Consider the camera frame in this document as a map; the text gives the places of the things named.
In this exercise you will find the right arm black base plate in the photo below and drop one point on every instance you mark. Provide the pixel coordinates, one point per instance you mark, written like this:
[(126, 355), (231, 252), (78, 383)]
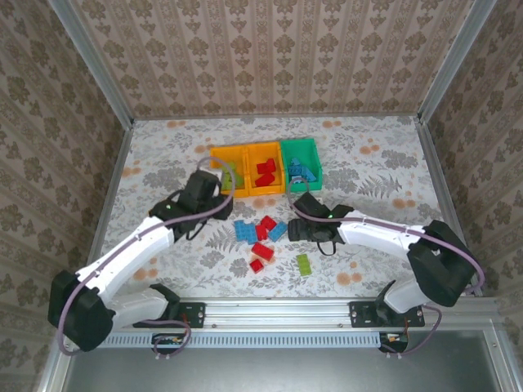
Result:
[(361, 314)]

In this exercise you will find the aluminium corner post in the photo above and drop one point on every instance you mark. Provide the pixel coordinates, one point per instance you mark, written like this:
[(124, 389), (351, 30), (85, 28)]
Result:
[(453, 61), (94, 61)]

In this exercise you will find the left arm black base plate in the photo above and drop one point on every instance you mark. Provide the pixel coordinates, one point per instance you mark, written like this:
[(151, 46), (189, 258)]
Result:
[(192, 314)]

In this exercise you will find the aluminium side rail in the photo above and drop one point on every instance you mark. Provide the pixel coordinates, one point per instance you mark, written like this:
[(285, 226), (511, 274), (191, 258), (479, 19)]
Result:
[(107, 204), (434, 163)]

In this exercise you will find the green lego brick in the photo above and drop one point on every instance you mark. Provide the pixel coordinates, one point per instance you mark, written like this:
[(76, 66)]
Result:
[(233, 167), (237, 180), (304, 264)]

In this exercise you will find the wide blue lego brick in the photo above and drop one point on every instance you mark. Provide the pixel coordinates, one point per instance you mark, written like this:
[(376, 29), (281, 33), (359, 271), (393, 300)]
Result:
[(244, 232)]

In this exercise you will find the thin aluminium edge rail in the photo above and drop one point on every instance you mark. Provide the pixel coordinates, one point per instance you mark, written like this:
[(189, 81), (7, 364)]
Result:
[(278, 116)]

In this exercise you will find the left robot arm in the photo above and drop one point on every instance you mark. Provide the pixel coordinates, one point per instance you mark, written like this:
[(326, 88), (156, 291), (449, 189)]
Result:
[(130, 253)]

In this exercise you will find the green plastic bin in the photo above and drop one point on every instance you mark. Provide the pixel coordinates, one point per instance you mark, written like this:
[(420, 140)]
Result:
[(312, 155)]

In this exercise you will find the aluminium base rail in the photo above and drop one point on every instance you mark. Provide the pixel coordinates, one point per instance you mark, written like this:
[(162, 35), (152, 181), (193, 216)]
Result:
[(278, 312)]

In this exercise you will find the floral table cover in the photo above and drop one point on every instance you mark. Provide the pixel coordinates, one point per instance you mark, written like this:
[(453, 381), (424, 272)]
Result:
[(286, 130)]

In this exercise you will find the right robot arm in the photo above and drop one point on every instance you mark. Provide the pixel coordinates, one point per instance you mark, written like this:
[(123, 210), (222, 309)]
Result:
[(376, 237)]

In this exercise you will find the small red lego brick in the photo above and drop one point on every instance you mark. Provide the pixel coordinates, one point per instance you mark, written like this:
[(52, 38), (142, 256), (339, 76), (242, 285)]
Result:
[(256, 265), (260, 168)]

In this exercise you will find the orange plastic bin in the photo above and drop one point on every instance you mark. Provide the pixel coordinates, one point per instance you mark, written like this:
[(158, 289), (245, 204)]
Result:
[(216, 155), (253, 188)]

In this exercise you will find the grey metal panel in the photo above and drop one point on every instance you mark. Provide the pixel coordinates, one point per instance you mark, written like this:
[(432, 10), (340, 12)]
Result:
[(265, 371)]

